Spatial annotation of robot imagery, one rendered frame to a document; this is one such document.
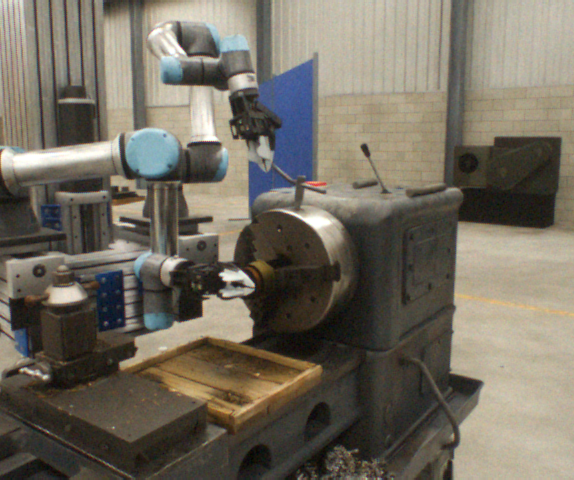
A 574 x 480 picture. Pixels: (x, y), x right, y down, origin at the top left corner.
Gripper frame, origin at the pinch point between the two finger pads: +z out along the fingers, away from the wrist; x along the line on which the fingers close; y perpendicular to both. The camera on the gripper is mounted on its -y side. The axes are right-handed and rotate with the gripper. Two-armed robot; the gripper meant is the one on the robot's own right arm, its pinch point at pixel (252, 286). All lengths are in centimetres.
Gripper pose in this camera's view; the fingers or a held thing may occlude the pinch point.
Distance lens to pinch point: 128.7
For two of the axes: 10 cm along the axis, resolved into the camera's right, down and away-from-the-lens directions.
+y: -6.0, 1.2, -7.9
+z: 8.0, 1.1, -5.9
